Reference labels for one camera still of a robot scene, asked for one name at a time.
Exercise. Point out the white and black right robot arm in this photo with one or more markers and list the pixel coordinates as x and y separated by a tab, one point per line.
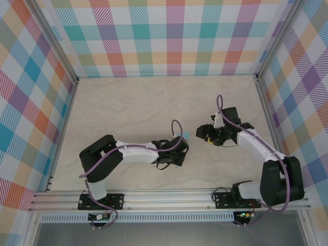
253	146

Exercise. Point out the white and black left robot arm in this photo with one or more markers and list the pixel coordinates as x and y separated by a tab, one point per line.
138	153

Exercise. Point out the small circuit board green light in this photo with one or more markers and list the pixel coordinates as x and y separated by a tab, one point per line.
244	214

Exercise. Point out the grey metal panel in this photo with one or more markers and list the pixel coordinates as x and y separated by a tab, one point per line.
166	235

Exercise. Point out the small black circuit board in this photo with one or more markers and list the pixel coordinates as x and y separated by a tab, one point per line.
96	217

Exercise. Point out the aluminium mounting rail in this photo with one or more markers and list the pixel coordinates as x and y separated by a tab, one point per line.
166	201

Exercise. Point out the aluminium side rail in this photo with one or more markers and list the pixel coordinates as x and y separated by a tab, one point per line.
265	102
71	100

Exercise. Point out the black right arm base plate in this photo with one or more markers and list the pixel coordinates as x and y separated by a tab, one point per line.
223	201

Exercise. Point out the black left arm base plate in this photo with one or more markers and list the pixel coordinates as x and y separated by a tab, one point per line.
115	201

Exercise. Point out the aluminium frame post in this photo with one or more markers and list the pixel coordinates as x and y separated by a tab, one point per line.
56	41
277	38

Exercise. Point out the aluminium frame leg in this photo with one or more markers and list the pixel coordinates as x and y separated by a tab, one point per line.
307	230
32	230

